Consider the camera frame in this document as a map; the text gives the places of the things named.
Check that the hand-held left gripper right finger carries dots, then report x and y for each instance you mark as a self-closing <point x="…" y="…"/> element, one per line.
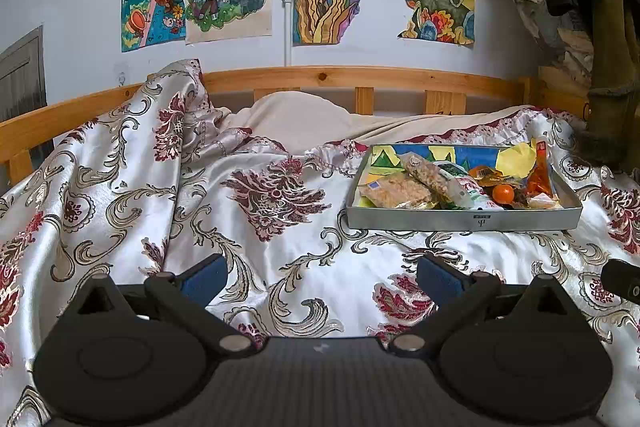
<point x="440" y="277"/>

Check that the pink snack packet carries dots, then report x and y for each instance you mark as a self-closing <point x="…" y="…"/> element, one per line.
<point x="542" y="203"/>

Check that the olive coat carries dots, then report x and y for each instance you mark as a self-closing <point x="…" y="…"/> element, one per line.
<point x="610" y="57"/>

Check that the floral satin blanket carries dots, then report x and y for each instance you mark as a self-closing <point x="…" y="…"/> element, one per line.
<point x="250" y="167"/>

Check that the dark brown snack packet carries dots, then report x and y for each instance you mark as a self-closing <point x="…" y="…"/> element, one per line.
<point x="521" y="197"/>

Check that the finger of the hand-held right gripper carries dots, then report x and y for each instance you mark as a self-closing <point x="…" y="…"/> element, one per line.
<point x="622" y="279"/>

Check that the orange tangerine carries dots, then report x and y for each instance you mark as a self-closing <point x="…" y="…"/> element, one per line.
<point x="503" y="193"/>

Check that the orange snack packet red band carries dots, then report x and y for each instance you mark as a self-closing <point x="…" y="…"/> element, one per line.
<point x="540" y="179"/>

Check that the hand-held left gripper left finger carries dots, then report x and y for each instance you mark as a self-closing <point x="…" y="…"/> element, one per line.
<point x="202" y="279"/>

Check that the grey box colourful lining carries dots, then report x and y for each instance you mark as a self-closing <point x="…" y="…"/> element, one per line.
<point x="425" y="219"/>

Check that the hanging floral cloth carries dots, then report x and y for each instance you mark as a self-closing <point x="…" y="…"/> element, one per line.
<point x="555" y="32"/>

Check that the clear bag of nut bars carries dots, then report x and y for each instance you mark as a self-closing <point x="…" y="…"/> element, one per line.
<point x="425" y="174"/>

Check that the small orange jelly packet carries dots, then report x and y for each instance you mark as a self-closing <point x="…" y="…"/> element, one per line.
<point x="482" y="173"/>

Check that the clear bag of rice cakes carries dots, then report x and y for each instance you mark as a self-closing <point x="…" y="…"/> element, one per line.
<point x="395" y="193"/>

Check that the cream pillow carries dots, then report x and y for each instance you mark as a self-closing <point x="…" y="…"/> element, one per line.
<point x="300" y="117"/>

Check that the wooden bed frame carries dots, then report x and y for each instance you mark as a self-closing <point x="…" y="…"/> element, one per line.
<point x="350" y="77"/>

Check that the green white snack packet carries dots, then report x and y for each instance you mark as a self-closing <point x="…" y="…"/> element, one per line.
<point x="465" y="194"/>

